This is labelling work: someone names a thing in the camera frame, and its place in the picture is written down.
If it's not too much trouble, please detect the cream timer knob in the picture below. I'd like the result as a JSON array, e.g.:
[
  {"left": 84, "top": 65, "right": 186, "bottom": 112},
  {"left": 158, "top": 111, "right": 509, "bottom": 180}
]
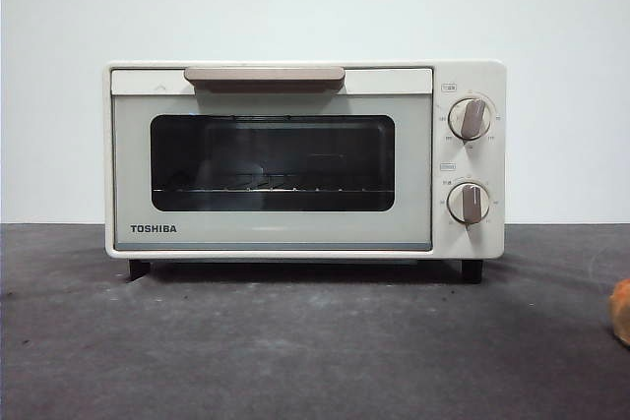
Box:
[{"left": 447, "top": 179, "right": 492, "bottom": 225}]

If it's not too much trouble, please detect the metal wire oven rack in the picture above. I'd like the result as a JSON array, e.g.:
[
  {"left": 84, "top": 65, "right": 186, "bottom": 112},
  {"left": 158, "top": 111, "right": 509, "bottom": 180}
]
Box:
[{"left": 152, "top": 171, "right": 375, "bottom": 195}]

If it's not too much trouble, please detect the glass oven door with handle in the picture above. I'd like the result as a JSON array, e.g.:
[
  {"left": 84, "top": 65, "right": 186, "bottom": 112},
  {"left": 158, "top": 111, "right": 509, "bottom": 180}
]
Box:
[{"left": 110, "top": 65, "right": 434, "bottom": 253}]

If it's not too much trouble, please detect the golden bread loaf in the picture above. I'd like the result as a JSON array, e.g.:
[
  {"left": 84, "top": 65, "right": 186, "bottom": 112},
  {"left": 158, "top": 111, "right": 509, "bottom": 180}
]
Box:
[{"left": 607, "top": 277, "right": 630, "bottom": 346}]

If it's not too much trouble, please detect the cream Toshiba toaster oven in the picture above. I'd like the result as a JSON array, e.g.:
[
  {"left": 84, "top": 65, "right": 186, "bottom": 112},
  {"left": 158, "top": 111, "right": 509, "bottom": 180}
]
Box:
[{"left": 101, "top": 59, "right": 508, "bottom": 284}]

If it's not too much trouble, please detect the cream temperature knob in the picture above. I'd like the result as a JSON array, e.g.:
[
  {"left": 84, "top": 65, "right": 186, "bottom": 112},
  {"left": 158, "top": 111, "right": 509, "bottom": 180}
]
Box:
[{"left": 448, "top": 96, "right": 495, "bottom": 142}]

